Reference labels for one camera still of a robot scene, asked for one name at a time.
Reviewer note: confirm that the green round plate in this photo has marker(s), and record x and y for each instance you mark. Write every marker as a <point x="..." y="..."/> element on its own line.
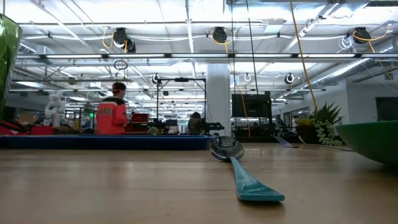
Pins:
<point x="373" y="140"/>

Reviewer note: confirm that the blue plastic tray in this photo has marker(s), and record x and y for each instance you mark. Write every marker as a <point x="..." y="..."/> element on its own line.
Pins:
<point x="105" y="142"/>

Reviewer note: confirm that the person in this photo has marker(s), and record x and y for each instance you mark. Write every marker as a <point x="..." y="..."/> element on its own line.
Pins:
<point x="111" y="115"/>
<point x="194" y="124"/>

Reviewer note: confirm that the red storage bin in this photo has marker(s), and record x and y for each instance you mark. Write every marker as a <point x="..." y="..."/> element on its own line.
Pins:
<point x="40" y="130"/>

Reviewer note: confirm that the black camera rig frame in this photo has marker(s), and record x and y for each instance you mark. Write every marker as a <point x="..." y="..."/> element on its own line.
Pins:
<point x="182" y="79"/>

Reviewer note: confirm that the silver ventilation duct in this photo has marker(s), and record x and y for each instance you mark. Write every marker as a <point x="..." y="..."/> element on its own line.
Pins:
<point x="342" y="73"/>

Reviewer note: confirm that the white humanoid robot figure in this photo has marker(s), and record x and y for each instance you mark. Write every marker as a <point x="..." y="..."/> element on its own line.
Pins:
<point x="55" y="107"/>

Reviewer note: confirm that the succulent plant in black pot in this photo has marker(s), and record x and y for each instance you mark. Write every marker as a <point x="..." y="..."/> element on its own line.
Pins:
<point x="325" y="115"/>

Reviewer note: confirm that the white building column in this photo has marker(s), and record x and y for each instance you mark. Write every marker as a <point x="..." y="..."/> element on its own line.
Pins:
<point x="218" y="96"/>

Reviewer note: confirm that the green translucent cup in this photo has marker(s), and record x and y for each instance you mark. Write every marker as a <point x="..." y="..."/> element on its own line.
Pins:
<point x="7" y="62"/>

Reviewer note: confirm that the black monitor screen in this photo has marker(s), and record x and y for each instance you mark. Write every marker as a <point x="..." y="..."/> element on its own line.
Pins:
<point x="251" y="105"/>

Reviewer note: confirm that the red tool chest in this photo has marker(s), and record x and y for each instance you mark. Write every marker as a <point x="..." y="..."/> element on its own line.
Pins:
<point x="140" y="118"/>

